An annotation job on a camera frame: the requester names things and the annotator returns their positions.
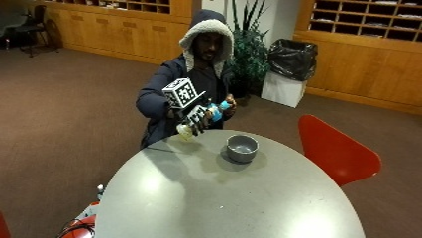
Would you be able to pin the white marker cube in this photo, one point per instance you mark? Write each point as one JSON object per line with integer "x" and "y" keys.
{"x": 183, "y": 92}

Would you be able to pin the grey bowl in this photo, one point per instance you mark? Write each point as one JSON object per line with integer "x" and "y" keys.
{"x": 243, "y": 147}

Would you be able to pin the the person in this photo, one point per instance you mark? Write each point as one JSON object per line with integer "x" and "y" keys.
{"x": 190, "y": 72}

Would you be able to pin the green potted plant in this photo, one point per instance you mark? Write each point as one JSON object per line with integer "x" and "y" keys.
{"x": 251, "y": 56}

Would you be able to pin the white bin with black bag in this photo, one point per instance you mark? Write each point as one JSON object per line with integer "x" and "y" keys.
{"x": 291, "y": 71}

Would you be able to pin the red chair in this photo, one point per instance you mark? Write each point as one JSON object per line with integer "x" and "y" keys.
{"x": 336, "y": 152}

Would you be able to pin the wooden pigeonhole cabinet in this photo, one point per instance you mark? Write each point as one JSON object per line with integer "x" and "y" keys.
{"x": 365, "y": 49}
{"x": 119, "y": 26}

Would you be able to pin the red and white bag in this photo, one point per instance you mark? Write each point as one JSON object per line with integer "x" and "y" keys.
{"x": 83, "y": 223}

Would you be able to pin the black chair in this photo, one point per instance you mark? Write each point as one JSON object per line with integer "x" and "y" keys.
{"x": 32, "y": 28}

